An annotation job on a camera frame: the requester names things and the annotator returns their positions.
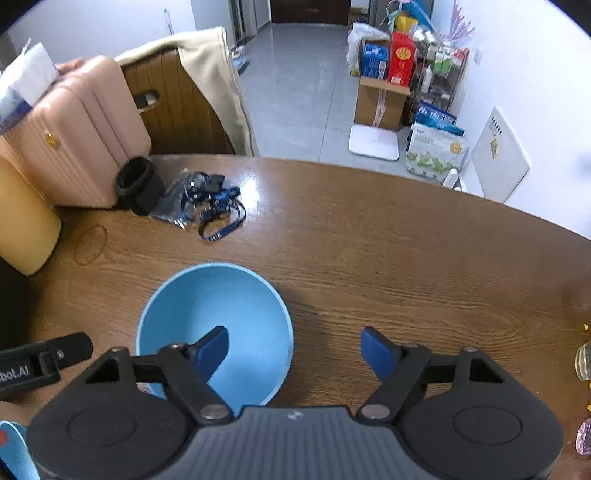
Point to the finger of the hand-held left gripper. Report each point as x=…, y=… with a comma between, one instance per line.
x=71, y=348

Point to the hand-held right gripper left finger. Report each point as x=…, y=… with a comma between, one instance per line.
x=211, y=353

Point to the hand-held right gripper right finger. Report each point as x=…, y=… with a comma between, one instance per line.
x=378, y=353

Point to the large blue bowl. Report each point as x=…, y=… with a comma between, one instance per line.
x=207, y=304

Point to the blue slipper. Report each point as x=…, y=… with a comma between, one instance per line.
x=16, y=454

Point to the brown rubber band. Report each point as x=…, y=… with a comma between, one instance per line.
x=92, y=244

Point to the clear plastic packet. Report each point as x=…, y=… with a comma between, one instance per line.
x=168, y=203

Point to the black cylindrical cup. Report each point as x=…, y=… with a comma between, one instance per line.
x=138, y=184

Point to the clear drinking glass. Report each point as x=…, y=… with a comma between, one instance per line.
x=584, y=362

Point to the scattered yellow kernels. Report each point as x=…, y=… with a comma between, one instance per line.
x=584, y=326

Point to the green and white carton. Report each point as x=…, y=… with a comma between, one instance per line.
x=436, y=152

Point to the white bathroom scale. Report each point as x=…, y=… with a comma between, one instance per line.
x=374, y=143

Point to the pink suitcase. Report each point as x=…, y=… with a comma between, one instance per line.
x=78, y=138

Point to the blue and white boxes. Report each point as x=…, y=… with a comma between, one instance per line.
x=438, y=117

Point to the cardboard box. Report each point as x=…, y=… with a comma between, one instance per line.
x=381, y=104

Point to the white tissue pack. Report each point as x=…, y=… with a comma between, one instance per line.
x=23, y=87

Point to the wooden chair with beige coat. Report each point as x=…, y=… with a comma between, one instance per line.
x=221, y=78

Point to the blue carton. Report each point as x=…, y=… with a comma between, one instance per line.
x=375, y=60

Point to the white plastic bag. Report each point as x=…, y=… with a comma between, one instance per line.
x=358, y=39

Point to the colourful bags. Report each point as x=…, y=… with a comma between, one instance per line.
x=406, y=14

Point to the grey refrigerator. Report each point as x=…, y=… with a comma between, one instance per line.
x=401, y=7

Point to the dark brown door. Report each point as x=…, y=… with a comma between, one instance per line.
x=309, y=9

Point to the purple wall decoration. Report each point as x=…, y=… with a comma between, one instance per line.
x=461, y=23

